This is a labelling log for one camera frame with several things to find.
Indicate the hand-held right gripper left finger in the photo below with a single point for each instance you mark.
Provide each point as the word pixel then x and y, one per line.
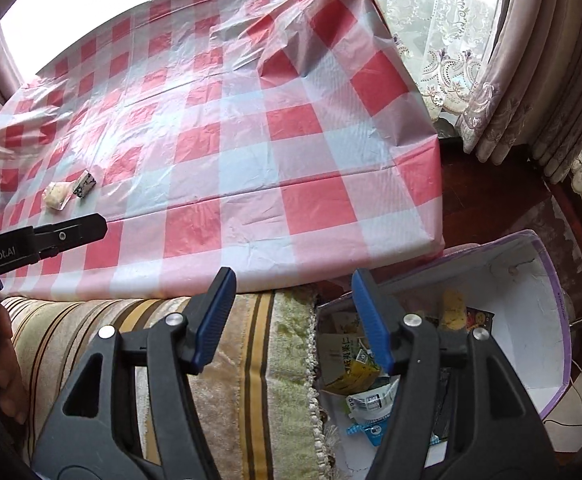
pixel 216 320

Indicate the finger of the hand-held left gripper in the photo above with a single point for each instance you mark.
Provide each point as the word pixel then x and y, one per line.
pixel 71 232

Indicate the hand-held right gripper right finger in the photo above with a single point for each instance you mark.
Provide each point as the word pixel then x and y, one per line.
pixel 371 320

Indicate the beige snack packet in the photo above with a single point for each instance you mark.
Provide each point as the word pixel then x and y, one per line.
pixel 57 196

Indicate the orange white snack packet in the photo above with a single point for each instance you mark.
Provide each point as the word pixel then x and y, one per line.
pixel 346 360

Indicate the black white checkered candy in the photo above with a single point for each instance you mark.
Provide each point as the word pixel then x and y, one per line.
pixel 85 185

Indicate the green white snack packet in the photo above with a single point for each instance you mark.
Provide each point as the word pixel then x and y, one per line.
pixel 371 402

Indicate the black snack packet red label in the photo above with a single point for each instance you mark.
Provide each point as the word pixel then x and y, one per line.
pixel 481 321

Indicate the dark seed packet blue edge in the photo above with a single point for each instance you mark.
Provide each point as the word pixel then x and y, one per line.
pixel 368 432

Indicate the white box purple outside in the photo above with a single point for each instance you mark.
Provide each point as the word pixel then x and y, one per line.
pixel 521 340

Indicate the person's left hand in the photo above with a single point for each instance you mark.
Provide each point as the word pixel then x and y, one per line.
pixel 8 385

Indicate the striped sofa cushion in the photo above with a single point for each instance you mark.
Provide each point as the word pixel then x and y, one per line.
pixel 271 360

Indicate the dark wooden windowsill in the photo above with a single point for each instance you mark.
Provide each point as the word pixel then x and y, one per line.
pixel 496 200

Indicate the red white checkered tablecloth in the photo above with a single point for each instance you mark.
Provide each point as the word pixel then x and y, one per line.
pixel 246 135

